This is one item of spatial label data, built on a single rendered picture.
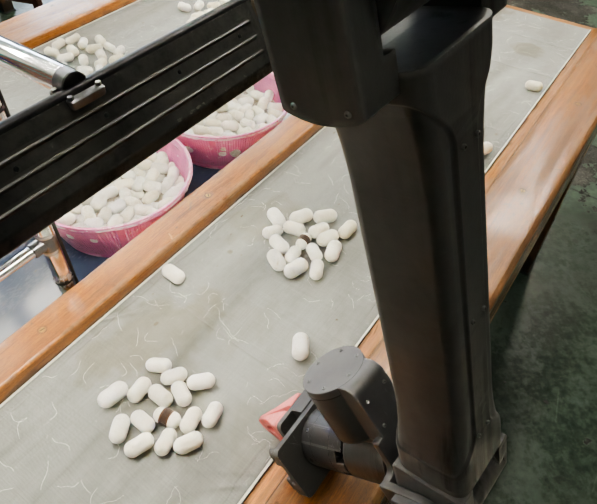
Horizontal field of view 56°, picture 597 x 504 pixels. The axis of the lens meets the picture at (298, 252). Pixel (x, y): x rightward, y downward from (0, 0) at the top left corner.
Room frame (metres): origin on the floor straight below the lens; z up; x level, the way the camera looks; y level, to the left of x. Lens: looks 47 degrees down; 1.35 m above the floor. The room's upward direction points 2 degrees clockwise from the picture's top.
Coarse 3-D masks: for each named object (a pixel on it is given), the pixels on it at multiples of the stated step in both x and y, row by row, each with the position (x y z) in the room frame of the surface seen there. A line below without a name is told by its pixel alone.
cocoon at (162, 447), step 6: (162, 432) 0.28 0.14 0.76; (168, 432) 0.28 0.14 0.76; (174, 432) 0.28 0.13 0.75; (162, 438) 0.27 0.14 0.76; (168, 438) 0.27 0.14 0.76; (174, 438) 0.28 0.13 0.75; (156, 444) 0.27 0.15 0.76; (162, 444) 0.27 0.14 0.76; (168, 444) 0.27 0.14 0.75; (156, 450) 0.26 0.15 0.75; (162, 450) 0.26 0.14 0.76; (168, 450) 0.26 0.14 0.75
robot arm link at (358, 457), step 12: (348, 444) 0.22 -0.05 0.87; (360, 444) 0.21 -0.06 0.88; (372, 444) 0.21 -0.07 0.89; (348, 456) 0.21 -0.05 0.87; (360, 456) 0.21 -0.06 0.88; (372, 456) 0.20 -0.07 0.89; (348, 468) 0.20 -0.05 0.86; (360, 468) 0.20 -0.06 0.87; (372, 468) 0.19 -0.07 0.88; (384, 468) 0.19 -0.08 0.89; (372, 480) 0.19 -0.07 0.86
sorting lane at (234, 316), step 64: (512, 64) 1.16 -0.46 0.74; (512, 128) 0.91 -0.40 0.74; (256, 192) 0.71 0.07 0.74; (320, 192) 0.71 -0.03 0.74; (192, 256) 0.56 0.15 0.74; (256, 256) 0.56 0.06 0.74; (128, 320) 0.44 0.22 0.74; (192, 320) 0.45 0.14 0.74; (256, 320) 0.45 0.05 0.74; (320, 320) 0.45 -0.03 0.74; (64, 384) 0.35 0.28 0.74; (128, 384) 0.35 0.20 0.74; (256, 384) 0.35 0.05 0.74; (0, 448) 0.26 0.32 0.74; (64, 448) 0.27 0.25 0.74; (256, 448) 0.27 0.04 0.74
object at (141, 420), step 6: (132, 414) 0.30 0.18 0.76; (138, 414) 0.30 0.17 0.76; (144, 414) 0.30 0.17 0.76; (132, 420) 0.29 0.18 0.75; (138, 420) 0.29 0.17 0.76; (144, 420) 0.29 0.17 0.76; (150, 420) 0.29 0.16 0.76; (138, 426) 0.29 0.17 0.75; (144, 426) 0.29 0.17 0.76; (150, 426) 0.29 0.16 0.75; (150, 432) 0.28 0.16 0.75
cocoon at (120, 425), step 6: (120, 414) 0.30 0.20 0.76; (114, 420) 0.29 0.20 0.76; (120, 420) 0.29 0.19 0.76; (126, 420) 0.29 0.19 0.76; (114, 426) 0.28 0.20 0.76; (120, 426) 0.28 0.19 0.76; (126, 426) 0.29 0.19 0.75; (114, 432) 0.28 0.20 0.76; (120, 432) 0.28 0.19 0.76; (126, 432) 0.28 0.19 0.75; (114, 438) 0.27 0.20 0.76; (120, 438) 0.27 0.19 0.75
